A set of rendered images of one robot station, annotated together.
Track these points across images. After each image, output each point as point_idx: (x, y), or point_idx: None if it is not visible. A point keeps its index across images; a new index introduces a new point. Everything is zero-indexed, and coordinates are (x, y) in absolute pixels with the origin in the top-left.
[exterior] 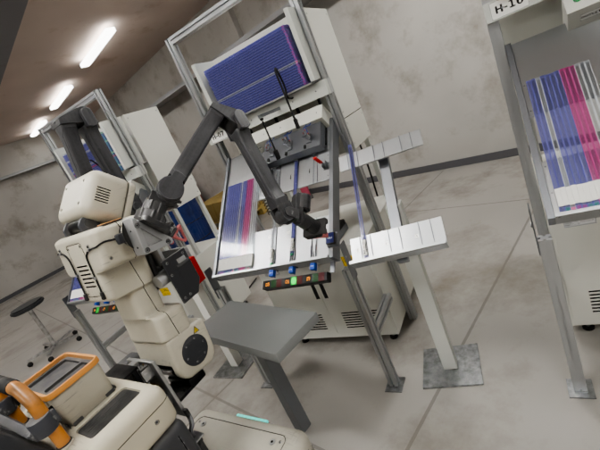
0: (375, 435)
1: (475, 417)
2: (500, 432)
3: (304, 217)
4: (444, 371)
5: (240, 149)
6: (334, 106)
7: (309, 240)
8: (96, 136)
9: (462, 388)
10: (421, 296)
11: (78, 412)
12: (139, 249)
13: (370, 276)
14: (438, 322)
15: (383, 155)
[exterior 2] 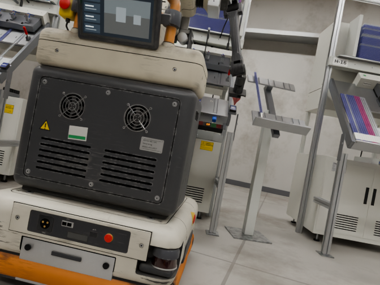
0: (210, 246)
1: (273, 252)
2: (292, 258)
3: (246, 77)
4: (244, 234)
5: (231, 21)
6: None
7: (211, 107)
8: None
9: (259, 242)
10: (258, 174)
11: (160, 43)
12: (215, 2)
13: (214, 162)
14: (258, 196)
15: (273, 85)
